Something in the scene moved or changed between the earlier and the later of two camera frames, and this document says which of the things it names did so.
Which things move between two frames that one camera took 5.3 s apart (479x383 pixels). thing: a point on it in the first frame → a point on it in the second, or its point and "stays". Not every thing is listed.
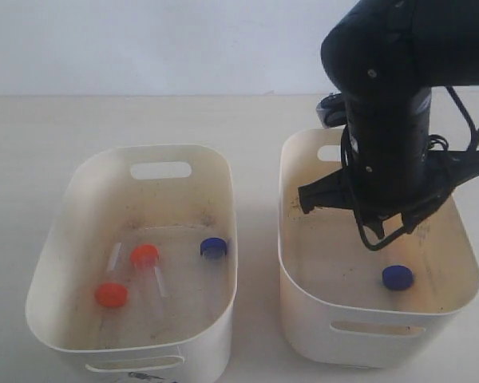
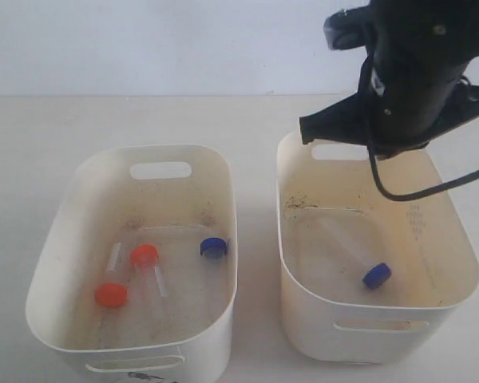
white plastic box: [332, 298] stays
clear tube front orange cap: [112, 291] stays
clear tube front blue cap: [397, 277] → [378, 274]
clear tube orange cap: [149, 290] stays
